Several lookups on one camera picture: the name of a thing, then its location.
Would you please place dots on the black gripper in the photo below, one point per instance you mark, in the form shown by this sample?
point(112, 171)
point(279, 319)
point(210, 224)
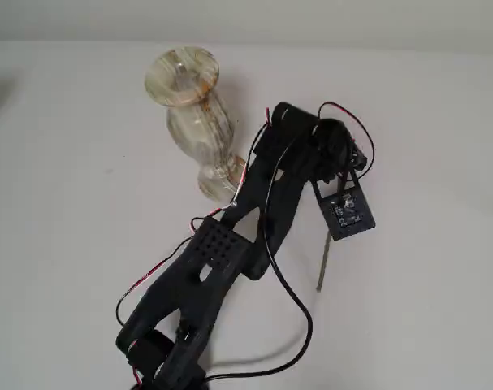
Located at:
point(328, 175)

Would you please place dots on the red artificial rose grey stem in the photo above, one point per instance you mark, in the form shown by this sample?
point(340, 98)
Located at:
point(321, 268)

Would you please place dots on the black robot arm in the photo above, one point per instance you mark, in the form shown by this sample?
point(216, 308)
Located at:
point(230, 243)

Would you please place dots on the beige marble onyx vase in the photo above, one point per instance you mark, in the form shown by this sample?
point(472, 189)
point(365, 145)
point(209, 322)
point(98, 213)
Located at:
point(197, 118)

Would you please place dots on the black camera board mount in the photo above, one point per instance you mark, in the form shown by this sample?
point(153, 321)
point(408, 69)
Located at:
point(347, 211)

